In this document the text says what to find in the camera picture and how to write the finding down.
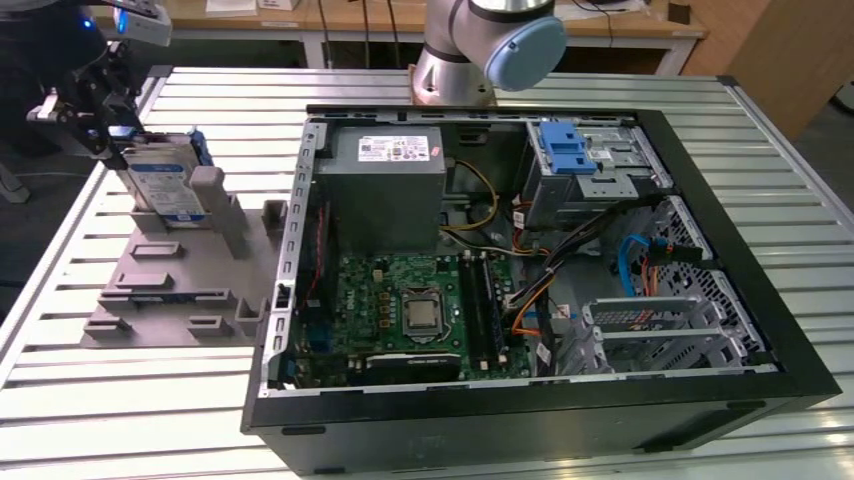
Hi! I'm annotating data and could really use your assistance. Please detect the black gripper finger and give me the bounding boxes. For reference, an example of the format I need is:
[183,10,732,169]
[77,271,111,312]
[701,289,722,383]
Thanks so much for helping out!
[106,42,146,129]
[26,69,130,169]

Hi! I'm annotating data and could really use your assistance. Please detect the hard disk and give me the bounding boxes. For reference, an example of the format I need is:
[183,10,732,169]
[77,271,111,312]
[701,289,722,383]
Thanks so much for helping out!
[93,127,215,232]

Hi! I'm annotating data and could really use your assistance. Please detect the metal disk bay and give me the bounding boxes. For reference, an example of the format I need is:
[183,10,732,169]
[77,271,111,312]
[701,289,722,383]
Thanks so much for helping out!
[553,294,782,376]

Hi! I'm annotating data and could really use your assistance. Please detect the grey metal foot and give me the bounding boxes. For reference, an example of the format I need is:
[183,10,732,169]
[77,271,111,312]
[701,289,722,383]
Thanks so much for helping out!
[0,159,32,204]

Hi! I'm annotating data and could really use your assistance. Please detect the grey parts rack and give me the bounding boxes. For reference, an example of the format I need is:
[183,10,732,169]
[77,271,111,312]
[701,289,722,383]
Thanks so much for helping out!
[79,167,290,349]

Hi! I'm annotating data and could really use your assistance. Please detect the grey power supply unit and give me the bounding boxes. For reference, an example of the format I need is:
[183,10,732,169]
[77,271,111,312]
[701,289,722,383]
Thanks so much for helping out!
[317,124,449,256]

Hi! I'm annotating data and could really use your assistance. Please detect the green motherboard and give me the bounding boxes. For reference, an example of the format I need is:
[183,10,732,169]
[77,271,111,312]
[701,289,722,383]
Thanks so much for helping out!
[293,252,540,386]

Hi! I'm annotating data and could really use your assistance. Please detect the silver CPU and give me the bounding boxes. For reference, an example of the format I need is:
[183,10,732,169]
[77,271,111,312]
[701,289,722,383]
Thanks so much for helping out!
[406,301,443,330]

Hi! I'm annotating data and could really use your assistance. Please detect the CPU socket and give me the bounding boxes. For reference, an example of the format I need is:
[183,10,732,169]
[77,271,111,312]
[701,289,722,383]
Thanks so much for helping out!
[398,285,453,346]

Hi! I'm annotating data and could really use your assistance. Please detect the metal socket cover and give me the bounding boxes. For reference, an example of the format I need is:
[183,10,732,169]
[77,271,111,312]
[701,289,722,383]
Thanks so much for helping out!
[402,295,447,339]

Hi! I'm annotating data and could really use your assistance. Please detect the blue plastic drive latch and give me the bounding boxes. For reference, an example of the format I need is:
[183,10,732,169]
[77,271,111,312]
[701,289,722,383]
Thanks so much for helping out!
[540,122,600,176]

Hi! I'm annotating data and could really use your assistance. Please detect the metal optical drive cage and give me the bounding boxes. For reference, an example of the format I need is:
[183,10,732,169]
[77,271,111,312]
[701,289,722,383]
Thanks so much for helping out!
[520,119,676,231]

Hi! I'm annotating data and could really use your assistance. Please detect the black RAM slot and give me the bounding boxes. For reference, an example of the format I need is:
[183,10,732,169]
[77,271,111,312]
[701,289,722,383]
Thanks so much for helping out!
[485,259,510,364]
[459,251,490,369]

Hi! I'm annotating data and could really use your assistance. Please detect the black graphics card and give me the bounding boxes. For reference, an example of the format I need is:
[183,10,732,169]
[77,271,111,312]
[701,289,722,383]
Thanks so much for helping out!
[346,349,463,386]

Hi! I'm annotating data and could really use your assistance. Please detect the black PC case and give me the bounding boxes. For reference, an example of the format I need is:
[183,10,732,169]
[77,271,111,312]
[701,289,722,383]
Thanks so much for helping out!
[239,102,844,476]

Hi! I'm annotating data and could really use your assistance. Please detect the brown wooden cabinet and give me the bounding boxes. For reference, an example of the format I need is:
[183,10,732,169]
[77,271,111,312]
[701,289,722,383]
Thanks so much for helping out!
[684,0,854,146]

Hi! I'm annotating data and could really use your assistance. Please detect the wooden desk with white frame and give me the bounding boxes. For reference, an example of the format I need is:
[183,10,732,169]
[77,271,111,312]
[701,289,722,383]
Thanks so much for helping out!
[99,0,709,76]

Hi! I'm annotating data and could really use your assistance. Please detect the yellow wires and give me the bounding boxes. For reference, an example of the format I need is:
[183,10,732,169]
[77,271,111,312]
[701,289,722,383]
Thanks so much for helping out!
[439,158,502,234]

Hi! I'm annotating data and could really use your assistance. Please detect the white and grey wire bundle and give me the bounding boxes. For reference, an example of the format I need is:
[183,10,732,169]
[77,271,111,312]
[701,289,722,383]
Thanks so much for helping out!
[466,238,560,259]

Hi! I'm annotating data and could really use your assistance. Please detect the black cable bundle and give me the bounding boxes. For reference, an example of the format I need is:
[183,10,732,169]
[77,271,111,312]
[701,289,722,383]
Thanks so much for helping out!
[517,197,669,376]

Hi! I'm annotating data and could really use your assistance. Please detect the orange wire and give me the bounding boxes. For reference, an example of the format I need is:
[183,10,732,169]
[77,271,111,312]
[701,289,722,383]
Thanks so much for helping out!
[508,293,556,337]

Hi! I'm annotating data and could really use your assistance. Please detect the blue data wire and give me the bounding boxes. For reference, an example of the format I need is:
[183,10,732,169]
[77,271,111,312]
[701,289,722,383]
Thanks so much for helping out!
[617,233,662,301]

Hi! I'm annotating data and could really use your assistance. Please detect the power wire with black plug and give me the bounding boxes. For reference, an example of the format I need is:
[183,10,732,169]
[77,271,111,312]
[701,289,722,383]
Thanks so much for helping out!
[638,238,721,304]

